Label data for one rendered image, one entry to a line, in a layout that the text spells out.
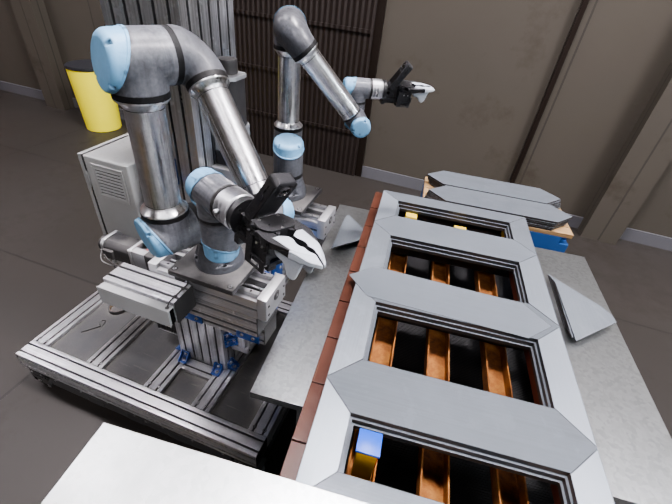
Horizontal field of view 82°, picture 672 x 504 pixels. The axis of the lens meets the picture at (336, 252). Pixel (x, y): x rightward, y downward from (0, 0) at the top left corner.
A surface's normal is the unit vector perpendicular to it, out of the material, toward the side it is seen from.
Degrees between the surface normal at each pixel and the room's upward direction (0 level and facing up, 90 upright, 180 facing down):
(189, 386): 0
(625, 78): 90
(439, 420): 0
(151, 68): 90
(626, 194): 90
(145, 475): 0
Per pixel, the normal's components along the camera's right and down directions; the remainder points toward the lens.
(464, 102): -0.33, 0.54
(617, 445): 0.09, -0.80
